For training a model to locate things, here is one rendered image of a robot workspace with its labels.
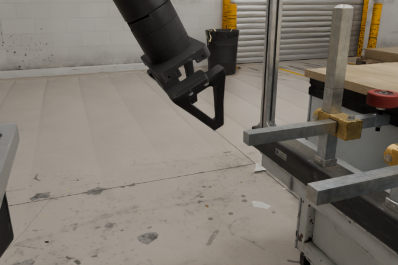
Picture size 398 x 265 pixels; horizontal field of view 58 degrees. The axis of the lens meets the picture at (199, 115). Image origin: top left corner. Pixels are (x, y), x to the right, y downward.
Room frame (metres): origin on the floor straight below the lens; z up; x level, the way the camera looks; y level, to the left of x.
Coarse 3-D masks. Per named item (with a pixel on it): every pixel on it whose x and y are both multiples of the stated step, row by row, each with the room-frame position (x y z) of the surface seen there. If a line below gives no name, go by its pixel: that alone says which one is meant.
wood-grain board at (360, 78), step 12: (312, 72) 1.28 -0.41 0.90; (324, 72) 1.26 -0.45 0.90; (348, 72) 1.26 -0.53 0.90; (360, 72) 1.26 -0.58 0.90; (372, 72) 1.26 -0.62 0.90; (384, 72) 1.26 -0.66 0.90; (396, 72) 1.26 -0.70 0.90; (348, 84) 1.11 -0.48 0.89; (360, 84) 1.07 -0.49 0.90; (372, 84) 1.06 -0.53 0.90; (384, 84) 1.06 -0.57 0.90; (396, 84) 1.06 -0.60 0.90
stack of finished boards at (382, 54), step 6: (378, 48) 6.73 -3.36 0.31; (384, 48) 6.73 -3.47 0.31; (390, 48) 6.73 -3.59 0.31; (396, 48) 6.73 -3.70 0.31; (366, 54) 6.60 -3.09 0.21; (372, 54) 6.48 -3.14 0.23; (378, 54) 6.35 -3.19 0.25; (384, 54) 6.24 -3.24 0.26; (390, 54) 6.13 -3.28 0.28; (396, 54) 6.02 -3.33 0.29; (384, 60) 6.24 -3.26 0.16; (390, 60) 6.11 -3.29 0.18; (396, 60) 6.00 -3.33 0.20
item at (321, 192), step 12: (384, 168) 0.63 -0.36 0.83; (396, 168) 0.63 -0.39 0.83; (324, 180) 0.58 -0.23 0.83; (336, 180) 0.58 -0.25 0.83; (348, 180) 0.58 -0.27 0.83; (360, 180) 0.58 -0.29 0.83; (372, 180) 0.58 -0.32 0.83; (384, 180) 0.60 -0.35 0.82; (396, 180) 0.61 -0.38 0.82; (312, 192) 0.56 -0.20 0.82; (324, 192) 0.55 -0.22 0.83; (336, 192) 0.56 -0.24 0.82; (348, 192) 0.57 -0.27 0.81; (360, 192) 0.58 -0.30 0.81; (372, 192) 0.59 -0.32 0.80
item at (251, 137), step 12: (324, 120) 0.88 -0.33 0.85; (372, 120) 0.91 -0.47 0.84; (384, 120) 0.92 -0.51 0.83; (252, 132) 0.79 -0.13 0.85; (264, 132) 0.79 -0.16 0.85; (276, 132) 0.80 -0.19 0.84; (288, 132) 0.82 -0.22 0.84; (300, 132) 0.83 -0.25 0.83; (312, 132) 0.84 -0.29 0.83; (324, 132) 0.85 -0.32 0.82; (252, 144) 0.78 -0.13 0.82
